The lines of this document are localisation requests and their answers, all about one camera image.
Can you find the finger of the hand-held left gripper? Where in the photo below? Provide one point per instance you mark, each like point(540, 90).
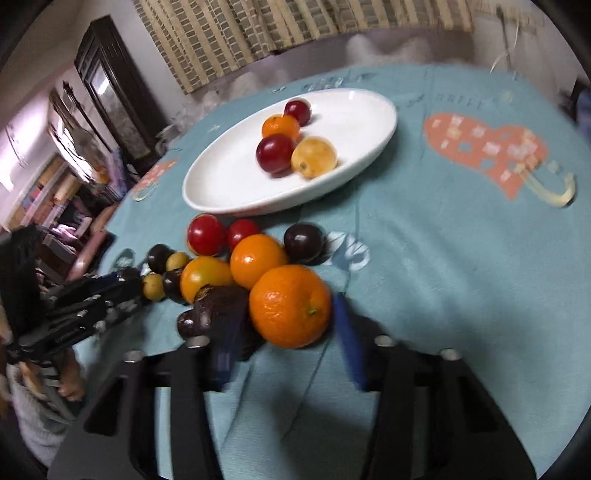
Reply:
point(124, 281)
point(74, 332)

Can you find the small red tomato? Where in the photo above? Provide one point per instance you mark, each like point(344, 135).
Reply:
point(241, 230)

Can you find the yellow loquat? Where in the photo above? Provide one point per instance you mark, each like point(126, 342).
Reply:
point(315, 158)

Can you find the person's left hand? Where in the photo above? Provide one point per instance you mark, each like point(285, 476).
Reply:
point(73, 381)

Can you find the blue clothes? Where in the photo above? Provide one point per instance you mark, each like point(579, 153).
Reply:
point(582, 106)

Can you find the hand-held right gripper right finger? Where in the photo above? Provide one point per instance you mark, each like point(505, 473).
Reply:
point(350, 346)

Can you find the cluttered wooden shelf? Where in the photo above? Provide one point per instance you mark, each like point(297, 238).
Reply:
point(46, 189)

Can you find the clear plastic bag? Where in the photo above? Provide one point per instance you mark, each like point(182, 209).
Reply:
point(203, 101)

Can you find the striped beige curtain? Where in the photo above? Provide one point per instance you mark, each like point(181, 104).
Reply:
point(231, 41)

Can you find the large orange mandarin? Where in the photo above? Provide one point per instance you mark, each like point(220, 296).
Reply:
point(291, 307)

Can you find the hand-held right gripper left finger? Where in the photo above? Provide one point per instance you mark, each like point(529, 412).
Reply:
point(224, 360)

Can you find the yellow green plum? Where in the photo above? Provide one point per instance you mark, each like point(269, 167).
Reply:
point(153, 286)
point(178, 261)

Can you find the small orange mandarin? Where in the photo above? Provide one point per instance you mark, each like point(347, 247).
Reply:
point(279, 125)

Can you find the white oval plate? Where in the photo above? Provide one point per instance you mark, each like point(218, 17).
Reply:
point(221, 180)

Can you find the large red plum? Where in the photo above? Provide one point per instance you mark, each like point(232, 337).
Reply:
point(274, 153)

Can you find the blue printed tablecloth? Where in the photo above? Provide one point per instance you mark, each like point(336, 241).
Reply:
point(438, 254)

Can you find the large red tomato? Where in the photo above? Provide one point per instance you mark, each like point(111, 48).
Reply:
point(206, 235)

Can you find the dark purple plum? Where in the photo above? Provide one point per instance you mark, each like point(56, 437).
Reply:
point(302, 242)
point(186, 324)
point(173, 286)
point(159, 257)

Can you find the dark brown avocado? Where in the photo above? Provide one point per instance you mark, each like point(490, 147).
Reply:
point(221, 309)

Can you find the medium orange mandarin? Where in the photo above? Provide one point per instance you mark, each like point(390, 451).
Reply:
point(257, 261)

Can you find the yellow orange tomato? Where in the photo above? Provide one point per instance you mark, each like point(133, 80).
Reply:
point(203, 277)

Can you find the small red plum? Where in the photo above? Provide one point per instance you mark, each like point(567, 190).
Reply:
point(298, 110)

